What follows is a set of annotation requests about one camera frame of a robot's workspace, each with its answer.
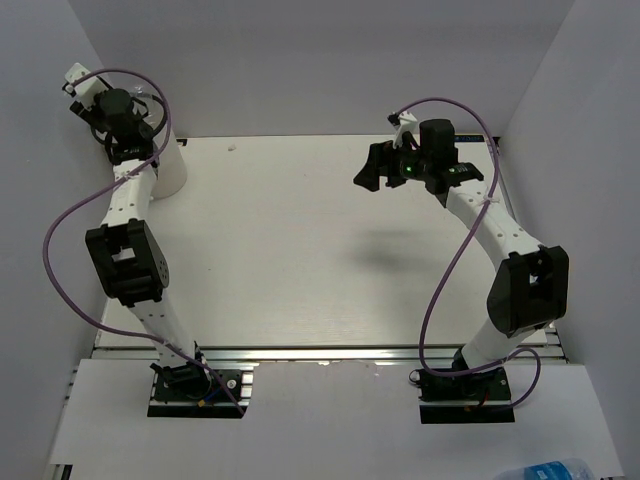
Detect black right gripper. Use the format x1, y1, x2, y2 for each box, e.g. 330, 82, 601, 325
353, 135, 431, 193

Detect clear bottle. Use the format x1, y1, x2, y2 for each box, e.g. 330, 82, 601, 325
129, 86, 162, 121

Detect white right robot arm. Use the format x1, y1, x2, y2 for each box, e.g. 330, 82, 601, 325
353, 113, 569, 399

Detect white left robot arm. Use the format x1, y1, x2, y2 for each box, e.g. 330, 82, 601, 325
72, 88, 212, 399

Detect white bin with black rim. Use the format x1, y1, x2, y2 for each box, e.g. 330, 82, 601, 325
102, 94, 187, 199

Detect blue sticker on table corner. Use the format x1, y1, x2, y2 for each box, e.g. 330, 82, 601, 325
455, 134, 485, 143

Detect blue label bottle at edge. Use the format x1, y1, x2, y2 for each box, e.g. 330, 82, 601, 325
492, 450, 597, 480

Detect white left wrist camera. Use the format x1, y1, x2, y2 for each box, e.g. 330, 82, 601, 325
62, 63, 108, 110

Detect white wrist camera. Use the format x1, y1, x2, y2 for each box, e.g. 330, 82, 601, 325
62, 63, 108, 110
387, 111, 418, 149

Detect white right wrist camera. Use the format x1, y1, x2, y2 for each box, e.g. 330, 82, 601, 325
387, 111, 418, 149

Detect aluminium table front rail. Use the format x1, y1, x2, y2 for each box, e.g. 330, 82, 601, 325
89, 344, 566, 366

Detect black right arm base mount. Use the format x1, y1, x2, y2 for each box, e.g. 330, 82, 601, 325
409, 367, 515, 425

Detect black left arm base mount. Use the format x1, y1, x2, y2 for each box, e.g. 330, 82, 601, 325
147, 363, 248, 419

